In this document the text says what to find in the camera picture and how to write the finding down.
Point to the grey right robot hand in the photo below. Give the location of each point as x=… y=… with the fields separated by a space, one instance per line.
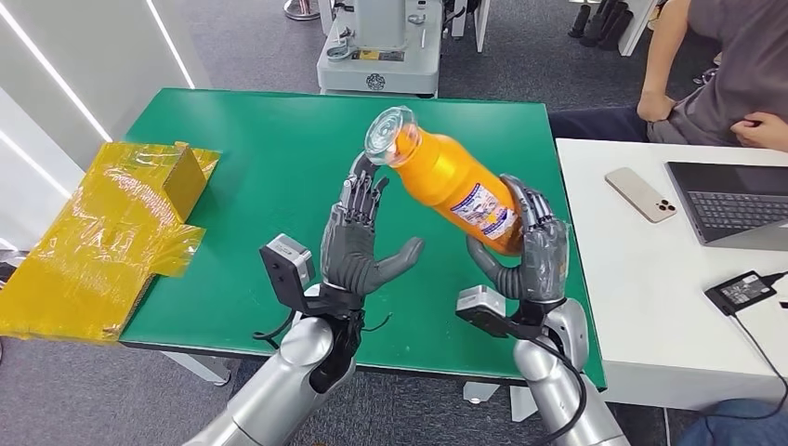
x=545 y=258

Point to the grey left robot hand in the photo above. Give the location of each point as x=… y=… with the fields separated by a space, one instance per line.
x=348 y=252

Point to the orange juice bottle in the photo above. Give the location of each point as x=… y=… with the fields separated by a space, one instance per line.
x=443 y=178

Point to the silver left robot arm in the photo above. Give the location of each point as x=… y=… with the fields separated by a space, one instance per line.
x=283 y=388

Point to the beige smartphone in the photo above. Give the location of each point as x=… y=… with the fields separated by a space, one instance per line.
x=640 y=194

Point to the white table leg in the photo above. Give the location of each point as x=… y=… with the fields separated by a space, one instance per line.
x=480 y=393
x=200 y=368

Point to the person's hand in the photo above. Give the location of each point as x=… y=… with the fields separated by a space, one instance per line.
x=760 y=130
x=654 y=108

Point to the dark grey laptop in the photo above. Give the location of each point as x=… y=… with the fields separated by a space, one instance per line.
x=732 y=209

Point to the black power adapter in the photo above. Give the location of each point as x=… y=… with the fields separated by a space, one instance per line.
x=739 y=292

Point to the grey white machine base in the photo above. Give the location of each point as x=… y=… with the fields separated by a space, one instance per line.
x=382 y=58

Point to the black boot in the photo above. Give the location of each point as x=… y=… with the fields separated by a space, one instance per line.
x=580 y=21
x=615 y=31
x=597 y=24

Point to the yellow taped cardboard box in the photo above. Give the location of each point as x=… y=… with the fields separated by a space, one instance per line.
x=105 y=246

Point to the chrome stand base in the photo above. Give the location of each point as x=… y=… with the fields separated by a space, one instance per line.
x=302 y=9

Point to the white cabinet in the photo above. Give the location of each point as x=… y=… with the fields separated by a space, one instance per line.
x=637 y=24

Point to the person's knee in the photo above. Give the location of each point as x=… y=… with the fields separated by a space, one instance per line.
x=739 y=425

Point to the person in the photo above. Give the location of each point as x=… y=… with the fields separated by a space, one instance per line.
x=739 y=68

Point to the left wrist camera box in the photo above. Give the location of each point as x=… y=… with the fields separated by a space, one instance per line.
x=284 y=264

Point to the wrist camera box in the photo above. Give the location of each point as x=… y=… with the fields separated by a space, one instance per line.
x=483 y=305
x=284 y=264

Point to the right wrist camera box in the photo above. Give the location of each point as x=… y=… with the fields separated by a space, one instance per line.
x=483 y=305

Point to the wall light strip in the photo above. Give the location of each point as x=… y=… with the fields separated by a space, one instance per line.
x=169 y=43
x=34 y=163
x=55 y=74

